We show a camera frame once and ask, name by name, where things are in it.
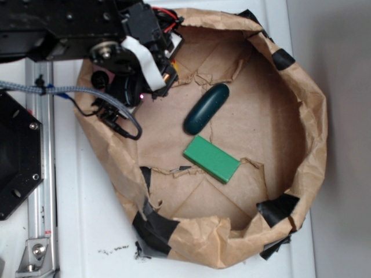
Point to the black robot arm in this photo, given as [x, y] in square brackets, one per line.
[57, 30]

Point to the aluminium extrusion rail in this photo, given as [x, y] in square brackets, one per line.
[42, 173]

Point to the green rectangular block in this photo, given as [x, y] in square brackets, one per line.
[211, 159]

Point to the aluminium corner bracket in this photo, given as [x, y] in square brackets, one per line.
[37, 259]

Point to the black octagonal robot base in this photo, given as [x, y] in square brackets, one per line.
[21, 154]

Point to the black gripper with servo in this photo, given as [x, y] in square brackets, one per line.
[143, 61]

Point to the crumpled brown paper bag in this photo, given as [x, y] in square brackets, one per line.
[274, 123]

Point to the dark green oval case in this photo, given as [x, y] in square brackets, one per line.
[206, 107]

